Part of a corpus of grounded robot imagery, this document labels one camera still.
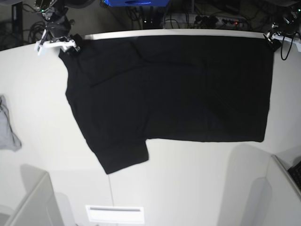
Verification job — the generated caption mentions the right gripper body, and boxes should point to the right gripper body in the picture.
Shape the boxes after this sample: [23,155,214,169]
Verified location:
[45,17,71,42]

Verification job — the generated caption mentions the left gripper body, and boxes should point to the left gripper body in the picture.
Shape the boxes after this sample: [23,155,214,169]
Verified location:
[272,17,299,37]

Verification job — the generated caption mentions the black T-shirt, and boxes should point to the black T-shirt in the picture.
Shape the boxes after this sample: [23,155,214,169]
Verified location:
[59,35,274,174]

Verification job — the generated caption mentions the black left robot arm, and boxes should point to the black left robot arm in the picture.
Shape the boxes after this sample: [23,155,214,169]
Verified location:
[263,0,301,51]

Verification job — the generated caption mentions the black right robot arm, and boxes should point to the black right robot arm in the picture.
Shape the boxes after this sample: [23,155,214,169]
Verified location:
[34,0,82,55]

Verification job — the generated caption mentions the blue box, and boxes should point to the blue box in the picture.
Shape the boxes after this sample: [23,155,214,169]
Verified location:
[104,0,169,7]

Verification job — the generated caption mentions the white power strip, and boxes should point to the white power strip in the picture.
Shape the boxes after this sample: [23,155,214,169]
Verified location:
[166,13,246,25]

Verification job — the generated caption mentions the grey cloth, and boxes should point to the grey cloth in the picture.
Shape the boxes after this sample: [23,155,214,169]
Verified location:
[0,95,22,151]

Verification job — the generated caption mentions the black keyboard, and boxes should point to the black keyboard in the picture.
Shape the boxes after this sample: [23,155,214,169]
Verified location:
[288,162,301,189]

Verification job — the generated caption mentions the grey right bin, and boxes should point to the grey right bin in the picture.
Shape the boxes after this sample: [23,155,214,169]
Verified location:
[241,155,301,226]

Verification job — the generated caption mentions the grey bin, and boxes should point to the grey bin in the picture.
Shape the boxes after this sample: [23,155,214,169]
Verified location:
[0,164,76,226]
[241,155,301,226]

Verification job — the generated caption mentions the grey left bin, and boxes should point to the grey left bin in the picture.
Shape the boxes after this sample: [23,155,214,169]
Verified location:
[0,164,76,226]

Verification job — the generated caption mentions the white slotted tray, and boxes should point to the white slotted tray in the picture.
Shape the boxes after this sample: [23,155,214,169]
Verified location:
[86,205,145,224]

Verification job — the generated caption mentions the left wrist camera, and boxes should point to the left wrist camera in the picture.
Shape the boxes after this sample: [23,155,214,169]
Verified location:
[294,40,301,52]

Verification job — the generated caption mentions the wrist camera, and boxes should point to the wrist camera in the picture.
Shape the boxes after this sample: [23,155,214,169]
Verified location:
[294,40,301,52]
[34,41,47,56]

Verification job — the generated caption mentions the coiled black cable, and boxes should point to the coiled black cable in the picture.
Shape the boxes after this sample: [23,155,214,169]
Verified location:
[28,21,48,44]

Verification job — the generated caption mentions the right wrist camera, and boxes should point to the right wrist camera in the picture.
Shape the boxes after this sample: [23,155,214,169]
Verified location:
[34,41,47,56]

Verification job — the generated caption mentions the black upright post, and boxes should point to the black upright post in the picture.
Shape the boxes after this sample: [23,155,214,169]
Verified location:
[11,2,23,33]

